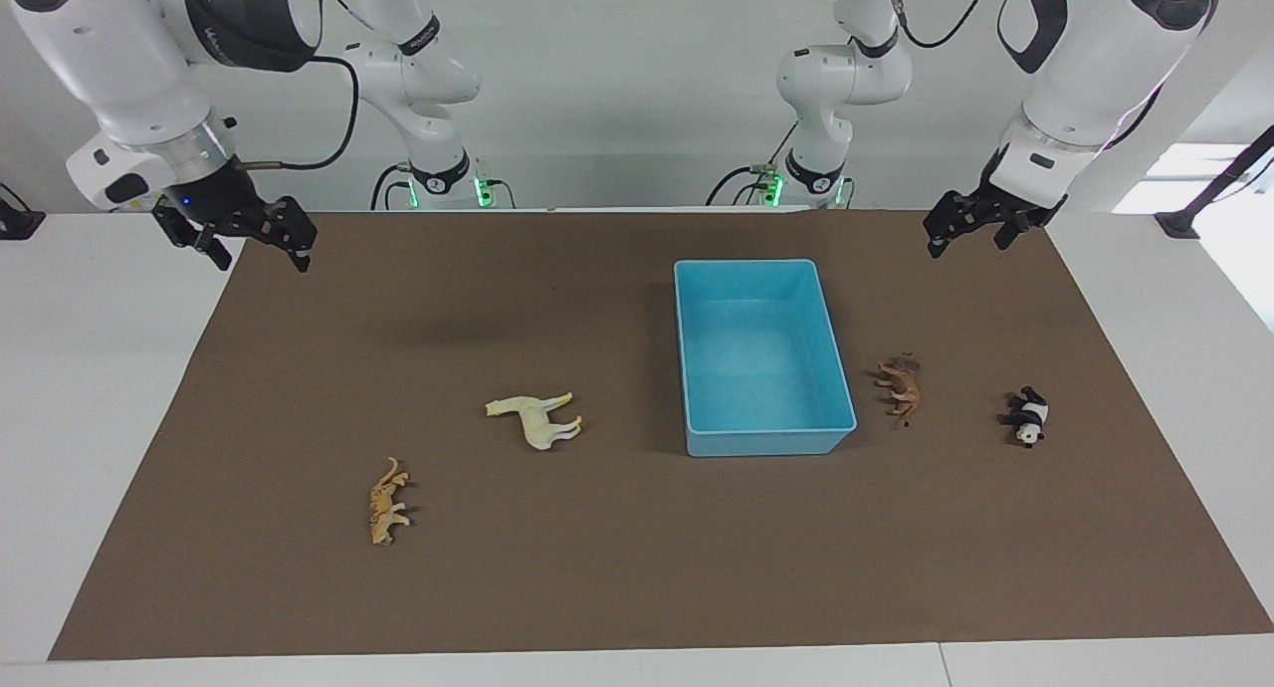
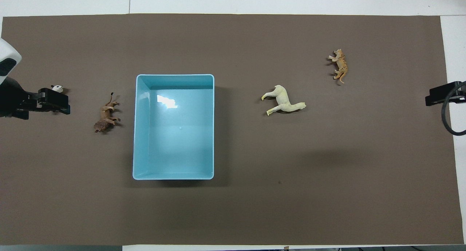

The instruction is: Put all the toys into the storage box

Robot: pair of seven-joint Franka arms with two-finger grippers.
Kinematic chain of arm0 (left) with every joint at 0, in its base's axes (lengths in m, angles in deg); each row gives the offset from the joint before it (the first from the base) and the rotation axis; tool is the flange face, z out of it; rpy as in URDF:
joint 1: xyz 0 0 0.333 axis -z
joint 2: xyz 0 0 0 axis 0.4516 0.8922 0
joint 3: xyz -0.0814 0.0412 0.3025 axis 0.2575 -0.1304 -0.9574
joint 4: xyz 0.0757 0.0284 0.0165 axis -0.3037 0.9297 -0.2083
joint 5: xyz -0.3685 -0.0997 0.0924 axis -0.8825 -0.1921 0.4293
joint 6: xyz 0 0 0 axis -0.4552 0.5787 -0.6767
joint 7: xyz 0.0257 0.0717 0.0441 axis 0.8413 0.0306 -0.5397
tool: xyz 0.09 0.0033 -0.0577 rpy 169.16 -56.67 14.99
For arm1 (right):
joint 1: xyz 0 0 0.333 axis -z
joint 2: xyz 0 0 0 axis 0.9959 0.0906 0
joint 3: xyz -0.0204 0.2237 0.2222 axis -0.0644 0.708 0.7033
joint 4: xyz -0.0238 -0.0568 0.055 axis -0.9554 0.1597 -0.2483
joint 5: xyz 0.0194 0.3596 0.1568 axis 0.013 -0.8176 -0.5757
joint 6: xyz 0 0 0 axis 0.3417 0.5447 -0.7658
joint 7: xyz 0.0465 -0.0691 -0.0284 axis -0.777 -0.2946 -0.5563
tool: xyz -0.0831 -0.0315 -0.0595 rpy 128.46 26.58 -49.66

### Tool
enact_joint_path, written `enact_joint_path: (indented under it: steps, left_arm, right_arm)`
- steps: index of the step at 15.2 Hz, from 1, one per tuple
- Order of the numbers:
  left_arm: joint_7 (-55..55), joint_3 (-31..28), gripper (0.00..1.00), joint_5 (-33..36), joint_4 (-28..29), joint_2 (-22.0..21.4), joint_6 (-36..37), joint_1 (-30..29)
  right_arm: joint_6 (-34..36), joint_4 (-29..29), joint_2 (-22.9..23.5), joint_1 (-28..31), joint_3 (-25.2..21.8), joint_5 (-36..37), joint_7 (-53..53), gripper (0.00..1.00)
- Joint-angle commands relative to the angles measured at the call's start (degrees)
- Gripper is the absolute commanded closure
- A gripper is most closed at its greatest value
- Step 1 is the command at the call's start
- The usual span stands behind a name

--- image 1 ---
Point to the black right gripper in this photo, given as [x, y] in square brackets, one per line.
[211, 199]

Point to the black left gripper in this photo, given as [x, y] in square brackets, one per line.
[1020, 194]

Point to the brown lion toy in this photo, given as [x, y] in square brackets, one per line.
[904, 388]

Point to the black and white panda toy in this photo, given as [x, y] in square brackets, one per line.
[1028, 418]

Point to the orange striped tiger toy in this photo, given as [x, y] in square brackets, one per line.
[383, 508]

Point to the cream horse toy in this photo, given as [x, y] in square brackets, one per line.
[537, 423]

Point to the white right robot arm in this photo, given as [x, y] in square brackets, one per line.
[100, 50]

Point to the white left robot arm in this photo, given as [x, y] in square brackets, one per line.
[1075, 60]

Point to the light blue plastic storage box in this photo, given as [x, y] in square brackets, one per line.
[761, 368]

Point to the black angled stand with rod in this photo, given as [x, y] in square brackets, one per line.
[1209, 194]

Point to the brown table mat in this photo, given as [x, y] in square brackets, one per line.
[597, 568]

